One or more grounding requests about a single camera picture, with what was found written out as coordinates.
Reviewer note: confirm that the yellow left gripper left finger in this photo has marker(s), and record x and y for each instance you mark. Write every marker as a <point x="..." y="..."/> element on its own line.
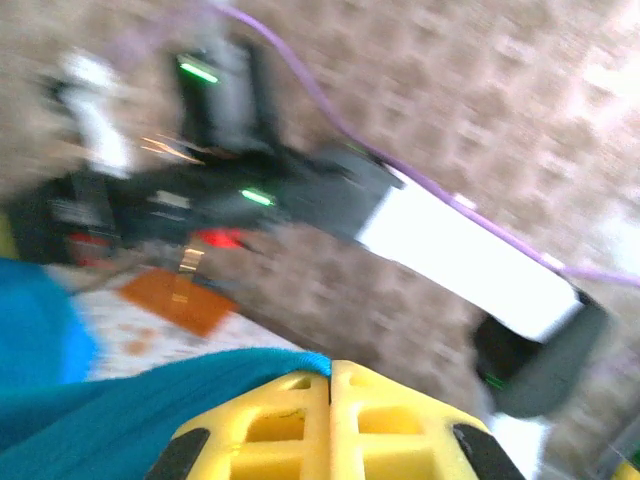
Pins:
<point x="315" y="440"/>

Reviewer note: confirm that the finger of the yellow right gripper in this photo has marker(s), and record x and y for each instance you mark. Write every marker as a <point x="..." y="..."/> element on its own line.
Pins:
<point x="7" y="237"/>

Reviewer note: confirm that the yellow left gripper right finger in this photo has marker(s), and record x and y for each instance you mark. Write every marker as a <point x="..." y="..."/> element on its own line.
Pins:
<point x="345" y="440"/>

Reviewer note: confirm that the blue t-shirt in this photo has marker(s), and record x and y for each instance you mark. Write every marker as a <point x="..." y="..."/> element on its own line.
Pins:
<point x="100" y="425"/>

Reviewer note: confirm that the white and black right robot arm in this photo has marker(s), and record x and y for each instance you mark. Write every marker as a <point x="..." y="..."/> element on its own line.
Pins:
<point x="465" y="260"/>

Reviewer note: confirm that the orange wooden stand base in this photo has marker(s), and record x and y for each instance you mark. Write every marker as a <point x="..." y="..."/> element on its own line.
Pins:
<point x="175" y="300"/>

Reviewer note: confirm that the floral tablecloth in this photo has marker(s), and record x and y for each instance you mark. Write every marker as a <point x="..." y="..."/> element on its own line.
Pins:
<point x="150" y="345"/>

